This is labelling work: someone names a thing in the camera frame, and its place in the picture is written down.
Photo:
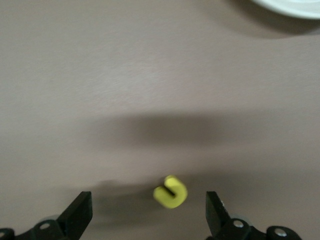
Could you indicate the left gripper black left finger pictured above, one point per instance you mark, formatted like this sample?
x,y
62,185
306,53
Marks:
x,y
80,212

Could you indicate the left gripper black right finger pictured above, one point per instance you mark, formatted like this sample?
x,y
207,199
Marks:
x,y
213,215

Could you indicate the yellow foam letter u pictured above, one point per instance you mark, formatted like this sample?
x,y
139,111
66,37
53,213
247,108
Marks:
x,y
180,197

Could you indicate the brown table cover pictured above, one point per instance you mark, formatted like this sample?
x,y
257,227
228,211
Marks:
x,y
50,75

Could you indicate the white plate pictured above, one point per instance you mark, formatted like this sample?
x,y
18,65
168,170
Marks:
x,y
287,6

